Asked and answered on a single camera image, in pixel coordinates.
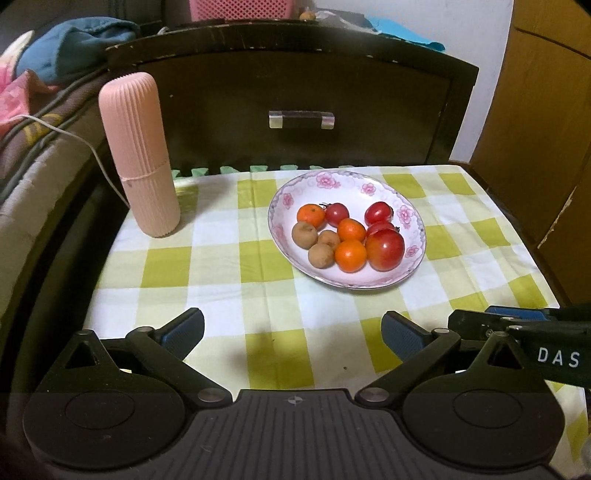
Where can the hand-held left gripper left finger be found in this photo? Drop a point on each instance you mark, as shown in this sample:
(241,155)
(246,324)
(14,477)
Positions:
(184,331)

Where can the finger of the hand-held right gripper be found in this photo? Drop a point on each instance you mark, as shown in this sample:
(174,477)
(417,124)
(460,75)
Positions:
(517,313)
(475,323)

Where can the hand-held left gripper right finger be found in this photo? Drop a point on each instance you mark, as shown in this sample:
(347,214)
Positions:
(400,339)

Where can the large red tomato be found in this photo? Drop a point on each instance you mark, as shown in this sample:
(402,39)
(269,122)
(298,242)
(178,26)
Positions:
(385,250)

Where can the mandarin orange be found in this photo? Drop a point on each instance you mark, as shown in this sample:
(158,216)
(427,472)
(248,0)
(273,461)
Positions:
(352,229)
(351,256)
(310,215)

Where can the red cherry tomato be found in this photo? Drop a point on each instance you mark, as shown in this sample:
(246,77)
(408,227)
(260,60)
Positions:
(379,227)
(338,213)
(378,213)

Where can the tan longan fruit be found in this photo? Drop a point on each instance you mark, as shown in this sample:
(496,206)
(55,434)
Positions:
(328,237)
(321,256)

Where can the white floral bowl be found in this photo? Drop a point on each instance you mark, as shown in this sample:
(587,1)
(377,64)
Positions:
(351,196)

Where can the green foam mat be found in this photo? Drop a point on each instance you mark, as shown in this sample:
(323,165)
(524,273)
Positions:
(198,171)

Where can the pink ribbed cylinder container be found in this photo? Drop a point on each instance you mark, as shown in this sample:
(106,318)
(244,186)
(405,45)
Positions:
(138,152)

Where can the beige mattress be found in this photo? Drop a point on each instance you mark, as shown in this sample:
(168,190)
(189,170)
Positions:
(27,217)

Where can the brown wooden wardrobe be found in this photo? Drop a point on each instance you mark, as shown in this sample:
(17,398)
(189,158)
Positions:
(531,115)

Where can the dark wooden cabinet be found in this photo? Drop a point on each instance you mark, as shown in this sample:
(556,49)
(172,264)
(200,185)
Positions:
(221,106)

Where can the pink floral blanket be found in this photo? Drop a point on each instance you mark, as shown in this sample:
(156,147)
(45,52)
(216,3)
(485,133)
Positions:
(11,101)

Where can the teal cloth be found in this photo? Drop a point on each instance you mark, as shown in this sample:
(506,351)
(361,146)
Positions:
(401,30)

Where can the blue cloth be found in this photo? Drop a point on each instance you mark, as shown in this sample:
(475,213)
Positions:
(69,46)

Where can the pink plastic basket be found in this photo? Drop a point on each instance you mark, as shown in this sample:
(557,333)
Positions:
(231,9)

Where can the white crumpled bag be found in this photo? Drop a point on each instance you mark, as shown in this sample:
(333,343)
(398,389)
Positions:
(332,16)

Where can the dark bed frame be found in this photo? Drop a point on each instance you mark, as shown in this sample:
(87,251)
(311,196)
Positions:
(78,240)

